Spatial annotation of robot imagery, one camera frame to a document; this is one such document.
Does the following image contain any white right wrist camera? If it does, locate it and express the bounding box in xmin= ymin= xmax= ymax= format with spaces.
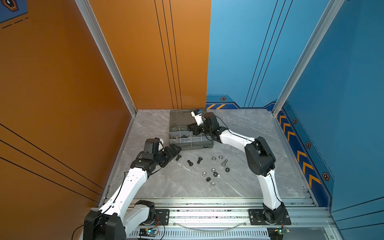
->
xmin=191 ymin=109 xmax=205 ymax=126

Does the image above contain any green circuit board left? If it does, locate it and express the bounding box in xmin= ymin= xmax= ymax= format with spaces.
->
xmin=138 ymin=228 xmax=159 ymax=240

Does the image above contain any white cable on rail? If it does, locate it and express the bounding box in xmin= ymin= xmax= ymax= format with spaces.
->
xmin=170 ymin=221 xmax=248 ymax=232

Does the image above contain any black hex bolt middle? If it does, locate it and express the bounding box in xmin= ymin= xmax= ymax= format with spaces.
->
xmin=187 ymin=160 xmax=194 ymax=167

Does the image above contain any aluminium left corner post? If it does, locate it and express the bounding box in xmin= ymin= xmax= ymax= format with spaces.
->
xmin=75 ymin=0 xmax=137 ymax=117

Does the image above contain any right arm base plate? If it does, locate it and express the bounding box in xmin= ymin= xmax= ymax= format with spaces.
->
xmin=248 ymin=209 xmax=292 ymax=226

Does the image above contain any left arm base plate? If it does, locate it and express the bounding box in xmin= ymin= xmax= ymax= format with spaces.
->
xmin=139 ymin=209 xmax=170 ymax=226

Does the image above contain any silver hex bolt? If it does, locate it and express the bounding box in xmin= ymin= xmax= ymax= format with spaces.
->
xmin=221 ymin=160 xmax=228 ymax=167

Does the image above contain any aluminium right corner post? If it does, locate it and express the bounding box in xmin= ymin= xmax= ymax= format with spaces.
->
xmin=272 ymin=0 xmax=345 ymax=118

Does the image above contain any grey plastic organizer box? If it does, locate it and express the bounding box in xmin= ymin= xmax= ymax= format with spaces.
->
xmin=169 ymin=109 xmax=214 ymax=151

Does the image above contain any circuit board right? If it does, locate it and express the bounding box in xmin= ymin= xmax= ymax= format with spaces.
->
xmin=267 ymin=227 xmax=291 ymax=240

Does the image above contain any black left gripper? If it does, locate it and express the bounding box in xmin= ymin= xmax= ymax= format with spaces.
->
xmin=153 ymin=143 xmax=181 ymax=167

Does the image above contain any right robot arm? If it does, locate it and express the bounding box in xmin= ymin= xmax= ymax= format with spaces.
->
xmin=188 ymin=109 xmax=288 ymax=225

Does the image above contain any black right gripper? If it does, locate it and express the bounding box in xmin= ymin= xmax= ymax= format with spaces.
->
xmin=187 ymin=121 xmax=213 ymax=137

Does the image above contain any aluminium front rail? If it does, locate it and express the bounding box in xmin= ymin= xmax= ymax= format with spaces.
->
xmin=79 ymin=197 xmax=344 ymax=240

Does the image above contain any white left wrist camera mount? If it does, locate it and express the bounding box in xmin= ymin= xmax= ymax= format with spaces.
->
xmin=158 ymin=139 xmax=164 ymax=152

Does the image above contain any aluminium corner post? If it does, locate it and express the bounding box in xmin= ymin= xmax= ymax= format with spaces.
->
xmin=272 ymin=0 xmax=345 ymax=118
xmin=75 ymin=0 xmax=137 ymax=117

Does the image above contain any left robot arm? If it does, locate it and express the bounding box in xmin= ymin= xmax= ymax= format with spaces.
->
xmin=80 ymin=138 xmax=182 ymax=240

